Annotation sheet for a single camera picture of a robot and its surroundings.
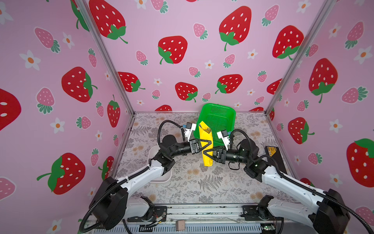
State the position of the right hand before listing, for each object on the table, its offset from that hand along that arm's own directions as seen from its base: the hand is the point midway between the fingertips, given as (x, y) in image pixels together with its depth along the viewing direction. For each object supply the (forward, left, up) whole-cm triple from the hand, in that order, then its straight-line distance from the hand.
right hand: (203, 153), depth 65 cm
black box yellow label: (+22, -47, -27) cm, 58 cm away
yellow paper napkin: (+7, 0, +4) cm, 8 cm away
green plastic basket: (+51, -8, -28) cm, 59 cm away
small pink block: (-26, +9, -26) cm, 37 cm away
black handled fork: (+9, -1, +6) cm, 11 cm away
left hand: (+3, -3, +3) cm, 5 cm away
